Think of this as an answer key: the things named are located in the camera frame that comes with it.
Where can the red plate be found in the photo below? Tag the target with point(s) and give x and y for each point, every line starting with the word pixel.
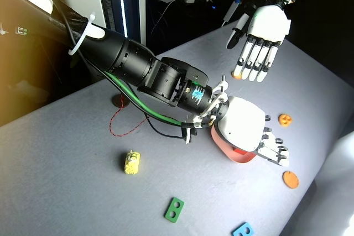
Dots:
pixel 240 158

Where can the dark brown round disc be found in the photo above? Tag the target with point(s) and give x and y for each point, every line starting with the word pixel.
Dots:
pixel 117 102

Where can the red block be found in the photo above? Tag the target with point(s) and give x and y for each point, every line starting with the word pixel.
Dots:
pixel 239 151

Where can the yellow toy corn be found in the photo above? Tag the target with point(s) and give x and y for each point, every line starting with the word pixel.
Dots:
pixel 132 162

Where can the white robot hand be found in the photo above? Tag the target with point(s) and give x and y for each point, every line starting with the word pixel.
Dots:
pixel 240 122
pixel 269 23

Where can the blue two-hole block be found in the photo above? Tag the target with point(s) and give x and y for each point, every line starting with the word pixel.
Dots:
pixel 243 231

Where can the round orange cookie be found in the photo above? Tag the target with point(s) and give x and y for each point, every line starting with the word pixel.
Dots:
pixel 235 76
pixel 291 180

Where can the black backdrop curtain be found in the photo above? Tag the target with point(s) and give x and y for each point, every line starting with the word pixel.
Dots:
pixel 332 12

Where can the green two-hole block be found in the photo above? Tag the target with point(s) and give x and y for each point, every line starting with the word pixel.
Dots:
pixel 169 215

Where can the orange pumpkin face cookie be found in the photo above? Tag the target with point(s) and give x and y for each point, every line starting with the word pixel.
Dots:
pixel 285 120

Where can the grey table cloth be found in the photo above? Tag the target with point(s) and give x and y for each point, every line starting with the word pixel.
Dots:
pixel 83 191

